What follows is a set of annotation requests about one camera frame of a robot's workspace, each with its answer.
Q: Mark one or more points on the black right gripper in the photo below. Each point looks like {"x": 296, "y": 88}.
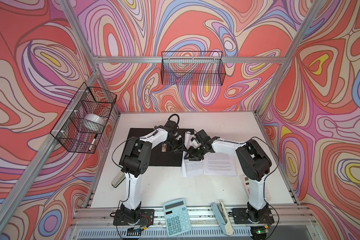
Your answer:
{"x": 191, "y": 155}

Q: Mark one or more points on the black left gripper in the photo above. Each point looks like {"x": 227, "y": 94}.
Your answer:
{"x": 180, "y": 146}

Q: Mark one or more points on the white printed paper sheets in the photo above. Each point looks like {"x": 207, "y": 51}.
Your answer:
{"x": 219, "y": 164}

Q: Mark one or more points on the teal clip folder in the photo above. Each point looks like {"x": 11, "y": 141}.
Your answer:
{"x": 158, "y": 158}

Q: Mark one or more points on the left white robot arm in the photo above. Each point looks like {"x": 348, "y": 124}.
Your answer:
{"x": 136, "y": 158}

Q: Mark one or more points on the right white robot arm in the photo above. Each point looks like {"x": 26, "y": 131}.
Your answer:
{"x": 254, "y": 162}

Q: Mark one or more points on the pink white calculator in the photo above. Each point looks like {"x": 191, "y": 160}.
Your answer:
{"x": 247, "y": 188}

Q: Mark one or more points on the light blue stapler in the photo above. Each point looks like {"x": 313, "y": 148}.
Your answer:
{"x": 222, "y": 218}

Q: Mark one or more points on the black silver stapler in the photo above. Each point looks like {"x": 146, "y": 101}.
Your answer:
{"x": 118, "y": 179}

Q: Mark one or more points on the teal calculator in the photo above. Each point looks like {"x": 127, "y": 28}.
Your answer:
{"x": 177, "y": 217}

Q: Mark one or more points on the black marker pen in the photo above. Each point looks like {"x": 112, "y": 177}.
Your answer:
{"x": 92, "y": 143}

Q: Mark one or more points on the white tape roll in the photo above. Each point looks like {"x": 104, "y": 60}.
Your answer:
{"x": 95, "y": 119}

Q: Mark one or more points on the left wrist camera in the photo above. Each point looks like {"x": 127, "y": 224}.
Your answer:
{"x": 172, "y": 125}

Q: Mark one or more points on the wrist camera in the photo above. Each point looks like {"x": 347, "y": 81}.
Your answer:
{"x": 200, "y": 138}
{"x": 172, "y": 125}

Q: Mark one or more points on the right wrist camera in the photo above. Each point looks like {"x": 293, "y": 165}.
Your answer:
{"x": 200, "y": 138}

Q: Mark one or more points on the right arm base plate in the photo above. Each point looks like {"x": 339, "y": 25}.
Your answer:
{"x": 252, "y": 216}

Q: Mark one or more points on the black wire basket back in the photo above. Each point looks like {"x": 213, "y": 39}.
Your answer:
{"x": 192, "y": 68}

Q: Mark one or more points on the black wire basket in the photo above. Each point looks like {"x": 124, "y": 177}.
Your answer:
{"x": 192, "y": 68}
{"x": 72, "y": 131}

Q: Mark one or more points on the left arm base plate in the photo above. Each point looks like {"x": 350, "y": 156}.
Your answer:
{"x": 144, "y": 217}

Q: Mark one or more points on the black wire basket left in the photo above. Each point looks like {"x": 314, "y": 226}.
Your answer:
{"x": 72, "y": 131}

